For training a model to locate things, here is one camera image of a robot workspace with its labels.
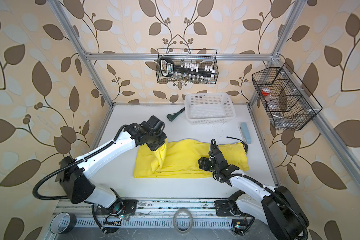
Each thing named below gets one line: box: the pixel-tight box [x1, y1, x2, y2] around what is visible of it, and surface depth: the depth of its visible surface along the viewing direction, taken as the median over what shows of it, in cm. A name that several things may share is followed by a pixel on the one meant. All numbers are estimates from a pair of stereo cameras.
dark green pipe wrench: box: [166, 107, 185, 122], surface depth 114 cm
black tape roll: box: [49, 212, 77, 235], surface depth 72 cm
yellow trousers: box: [133, 140, 250, 179], surface depth 89 cm
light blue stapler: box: [238, 122, 252, 144], surface depth 100 cm
